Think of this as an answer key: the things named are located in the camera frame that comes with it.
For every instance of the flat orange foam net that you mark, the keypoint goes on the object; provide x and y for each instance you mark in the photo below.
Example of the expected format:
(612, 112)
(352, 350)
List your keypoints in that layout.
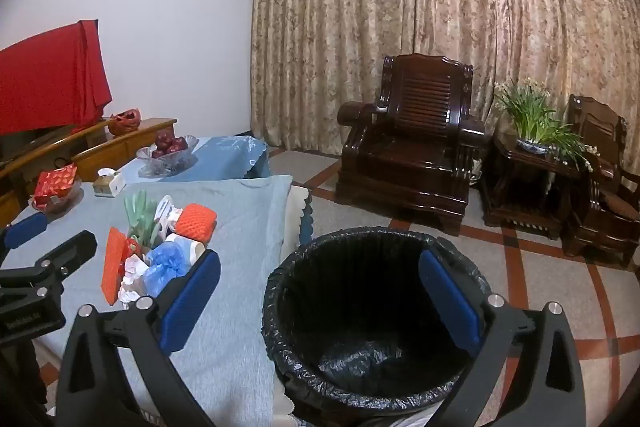
(112, 267)

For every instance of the orange foam net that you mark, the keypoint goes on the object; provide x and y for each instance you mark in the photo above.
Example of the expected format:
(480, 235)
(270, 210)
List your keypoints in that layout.
(112, 267)
(197, 221)

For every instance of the red cloth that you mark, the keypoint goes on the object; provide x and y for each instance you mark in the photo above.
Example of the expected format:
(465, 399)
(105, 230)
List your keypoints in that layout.
(45, 82)

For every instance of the red basket ornament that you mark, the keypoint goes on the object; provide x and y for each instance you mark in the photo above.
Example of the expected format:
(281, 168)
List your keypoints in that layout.
(124, 123)

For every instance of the bag of red fruit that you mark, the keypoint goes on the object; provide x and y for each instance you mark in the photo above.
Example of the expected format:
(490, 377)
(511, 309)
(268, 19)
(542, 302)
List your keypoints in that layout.
(165, 164)

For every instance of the black bag-lined trash bin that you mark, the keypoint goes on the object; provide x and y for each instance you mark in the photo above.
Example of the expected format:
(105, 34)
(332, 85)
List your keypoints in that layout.
(360, 287)

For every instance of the green rubber glove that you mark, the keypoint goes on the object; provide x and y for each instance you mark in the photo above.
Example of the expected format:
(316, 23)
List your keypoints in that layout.
(137, 212)

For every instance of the cream scalloped tablecloth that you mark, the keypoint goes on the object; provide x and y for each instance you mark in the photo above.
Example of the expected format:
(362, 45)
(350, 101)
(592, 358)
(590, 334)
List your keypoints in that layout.
(298, 212)

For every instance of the potted narcissus plant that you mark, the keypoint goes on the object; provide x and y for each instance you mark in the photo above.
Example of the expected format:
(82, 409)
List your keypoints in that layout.
(535, 122)

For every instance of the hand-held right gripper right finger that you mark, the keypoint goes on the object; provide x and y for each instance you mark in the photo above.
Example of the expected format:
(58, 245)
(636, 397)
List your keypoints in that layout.
(450, 302)

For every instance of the white blue tissue packet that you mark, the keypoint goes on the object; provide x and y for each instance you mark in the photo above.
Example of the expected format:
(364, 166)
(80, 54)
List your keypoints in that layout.
(167, 209)

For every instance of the light wooden cabinet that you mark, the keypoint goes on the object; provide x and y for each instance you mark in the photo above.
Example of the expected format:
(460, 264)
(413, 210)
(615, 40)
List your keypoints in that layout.
(115, 149)

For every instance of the blue plastic shoe cover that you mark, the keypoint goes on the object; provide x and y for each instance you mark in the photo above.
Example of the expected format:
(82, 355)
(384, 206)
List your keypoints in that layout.
(165, 264)

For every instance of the white brown small box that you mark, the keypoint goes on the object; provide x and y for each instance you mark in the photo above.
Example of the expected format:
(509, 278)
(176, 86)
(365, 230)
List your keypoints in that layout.
(107, 184)

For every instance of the glass dish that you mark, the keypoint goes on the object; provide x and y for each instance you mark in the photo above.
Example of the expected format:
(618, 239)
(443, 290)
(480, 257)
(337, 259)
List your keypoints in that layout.
(57, 206)

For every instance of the pile of red apples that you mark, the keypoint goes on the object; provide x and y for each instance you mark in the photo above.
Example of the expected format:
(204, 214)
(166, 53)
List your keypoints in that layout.
(169, 143)

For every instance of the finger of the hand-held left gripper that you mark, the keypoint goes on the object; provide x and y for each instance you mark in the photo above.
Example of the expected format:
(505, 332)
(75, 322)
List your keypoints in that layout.
(67, 254)
(25, 229)

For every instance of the white tissue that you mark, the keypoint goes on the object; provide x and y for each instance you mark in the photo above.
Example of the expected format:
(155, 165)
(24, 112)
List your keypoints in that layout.
(132, 277)

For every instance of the dark wooden side table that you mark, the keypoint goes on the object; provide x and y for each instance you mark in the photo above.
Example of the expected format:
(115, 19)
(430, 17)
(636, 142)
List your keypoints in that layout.
(520, 177)

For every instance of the red gift box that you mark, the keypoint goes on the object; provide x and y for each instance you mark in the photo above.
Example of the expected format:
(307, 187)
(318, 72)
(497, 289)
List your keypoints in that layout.
(55, 182)

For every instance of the dark wooden armchair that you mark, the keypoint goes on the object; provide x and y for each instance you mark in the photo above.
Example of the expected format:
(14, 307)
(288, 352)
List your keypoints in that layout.
(415, 157)
(600, 217)

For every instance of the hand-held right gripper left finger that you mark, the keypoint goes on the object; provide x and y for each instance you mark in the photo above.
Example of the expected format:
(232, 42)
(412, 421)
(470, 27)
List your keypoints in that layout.
(192, 297)

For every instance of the white paper cup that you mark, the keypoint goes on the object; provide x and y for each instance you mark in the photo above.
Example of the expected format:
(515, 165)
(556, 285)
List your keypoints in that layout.
(185, 248)

